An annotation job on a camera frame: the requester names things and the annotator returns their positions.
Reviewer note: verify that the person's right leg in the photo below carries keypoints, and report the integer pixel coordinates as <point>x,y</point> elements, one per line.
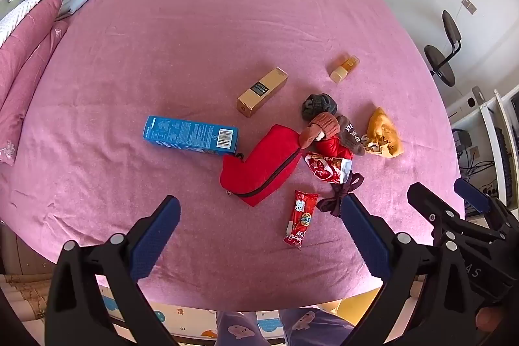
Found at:
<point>312,327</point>

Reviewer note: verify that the small orange bottle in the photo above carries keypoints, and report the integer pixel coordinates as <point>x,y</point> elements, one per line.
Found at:
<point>344,69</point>

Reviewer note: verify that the red zip pouch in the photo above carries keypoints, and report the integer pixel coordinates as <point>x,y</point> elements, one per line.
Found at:
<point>263,163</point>

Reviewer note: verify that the brown sock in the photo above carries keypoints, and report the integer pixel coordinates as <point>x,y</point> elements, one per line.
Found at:
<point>350,133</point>

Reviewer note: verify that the person's left leg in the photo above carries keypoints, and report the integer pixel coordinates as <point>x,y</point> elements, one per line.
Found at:
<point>237,329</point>

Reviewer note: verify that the white computer desk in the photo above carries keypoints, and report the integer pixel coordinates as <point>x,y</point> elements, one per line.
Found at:
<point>486,123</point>

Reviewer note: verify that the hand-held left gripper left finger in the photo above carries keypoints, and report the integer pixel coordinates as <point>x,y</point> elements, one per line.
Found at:
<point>156,236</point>

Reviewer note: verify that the red cloth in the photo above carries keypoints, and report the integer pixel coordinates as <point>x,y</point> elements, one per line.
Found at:
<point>332,147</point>

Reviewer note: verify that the red snack wrapper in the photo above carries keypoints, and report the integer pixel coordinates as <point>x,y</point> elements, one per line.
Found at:
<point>324,167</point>

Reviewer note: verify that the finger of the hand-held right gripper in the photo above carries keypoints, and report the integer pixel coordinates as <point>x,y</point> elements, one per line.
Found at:
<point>432,208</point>
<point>472,194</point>

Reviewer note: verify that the pink bed sheet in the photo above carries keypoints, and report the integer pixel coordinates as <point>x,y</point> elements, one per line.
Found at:
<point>182,58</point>

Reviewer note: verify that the yellow stool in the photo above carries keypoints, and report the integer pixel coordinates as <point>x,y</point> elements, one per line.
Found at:
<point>361,307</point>

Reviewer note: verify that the white lace cloth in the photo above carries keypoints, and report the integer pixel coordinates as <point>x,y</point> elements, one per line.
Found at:
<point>24,7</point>

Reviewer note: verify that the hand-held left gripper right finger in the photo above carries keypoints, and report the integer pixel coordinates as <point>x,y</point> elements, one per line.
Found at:
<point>365,236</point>

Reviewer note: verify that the long red ice cream wrapper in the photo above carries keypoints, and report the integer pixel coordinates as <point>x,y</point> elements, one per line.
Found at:
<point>301,218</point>

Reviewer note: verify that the person's right hand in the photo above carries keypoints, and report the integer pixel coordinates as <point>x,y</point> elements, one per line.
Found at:
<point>488,319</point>

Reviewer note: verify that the tan cardboard box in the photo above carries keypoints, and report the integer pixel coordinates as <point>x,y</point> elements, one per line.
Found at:
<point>261,92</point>

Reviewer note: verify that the grey sock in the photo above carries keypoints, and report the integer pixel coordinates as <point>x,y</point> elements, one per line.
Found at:
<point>318,105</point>

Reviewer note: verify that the wall switch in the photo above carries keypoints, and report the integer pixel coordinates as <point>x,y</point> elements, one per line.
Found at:
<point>469,4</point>

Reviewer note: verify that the colourful play mat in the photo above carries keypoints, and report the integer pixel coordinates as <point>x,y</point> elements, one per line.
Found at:
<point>186,323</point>

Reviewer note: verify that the person's leg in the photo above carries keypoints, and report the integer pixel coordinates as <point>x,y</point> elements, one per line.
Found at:
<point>312,327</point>
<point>237,329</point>

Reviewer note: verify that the blue cardboard box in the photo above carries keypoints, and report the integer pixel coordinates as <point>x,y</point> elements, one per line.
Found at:
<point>182,133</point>

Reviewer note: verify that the pink pillow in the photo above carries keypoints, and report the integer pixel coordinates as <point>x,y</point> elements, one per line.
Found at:
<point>24,46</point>
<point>20,107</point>

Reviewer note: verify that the black keyboard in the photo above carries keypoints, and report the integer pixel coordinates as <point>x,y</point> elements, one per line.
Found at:
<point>503,159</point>

